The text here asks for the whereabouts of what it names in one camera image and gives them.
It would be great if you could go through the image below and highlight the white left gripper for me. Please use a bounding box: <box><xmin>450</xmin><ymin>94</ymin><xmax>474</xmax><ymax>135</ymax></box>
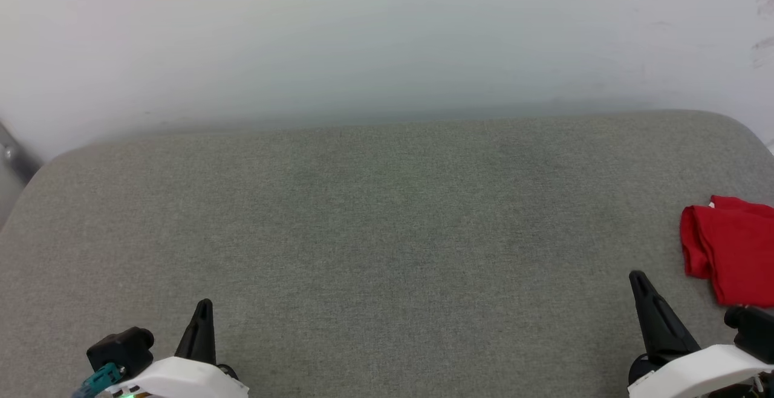
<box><xmin>100</xmin><ymin>298</ymin><xmax>250</xmax><ymax>398</ymax></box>

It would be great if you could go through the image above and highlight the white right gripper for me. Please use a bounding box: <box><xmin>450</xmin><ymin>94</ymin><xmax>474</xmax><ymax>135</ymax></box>
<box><xmin>627</xmin><ymin>270</ymin><xmax>774</xmax><ymax>398</ymax></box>

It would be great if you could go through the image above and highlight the teal left camera connector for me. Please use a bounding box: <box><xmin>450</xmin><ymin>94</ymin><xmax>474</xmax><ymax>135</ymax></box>
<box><xmin>72</xmin><ymin>362</ymin><xmax>125</xmax><ymax>398</ymax></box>

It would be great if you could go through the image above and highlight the red and white jersey garment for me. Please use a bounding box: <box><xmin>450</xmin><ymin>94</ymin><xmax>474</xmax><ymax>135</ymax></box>
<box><xmin>679</xmin><ymin>195</ymin><xmax>774</xmax><ymax>308</ymax></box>

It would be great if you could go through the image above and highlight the grey fabric sofa seat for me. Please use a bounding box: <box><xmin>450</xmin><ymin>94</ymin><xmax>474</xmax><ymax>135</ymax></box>
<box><xmin>0</xmin><ymin>109</ymin><xmax>774</xmax><ymax>398</ymax></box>

